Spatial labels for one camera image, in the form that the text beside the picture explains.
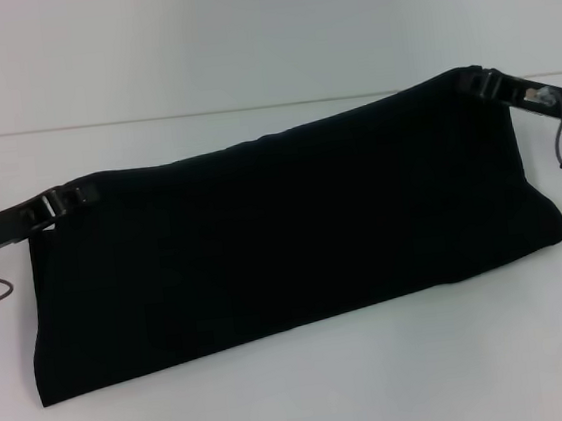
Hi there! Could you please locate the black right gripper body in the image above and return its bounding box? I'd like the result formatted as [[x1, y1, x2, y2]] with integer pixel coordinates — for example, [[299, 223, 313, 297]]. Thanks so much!
[[491, 67, 562, 127]]

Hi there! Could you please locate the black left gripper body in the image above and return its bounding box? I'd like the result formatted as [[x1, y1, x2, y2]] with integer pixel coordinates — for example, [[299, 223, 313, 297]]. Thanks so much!
[[0, 192, 61, 255]]

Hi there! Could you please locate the black t-shirt with FREE print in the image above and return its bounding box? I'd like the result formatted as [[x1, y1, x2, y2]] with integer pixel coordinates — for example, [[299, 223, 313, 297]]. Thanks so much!
[[6, 56, 562, 410]]

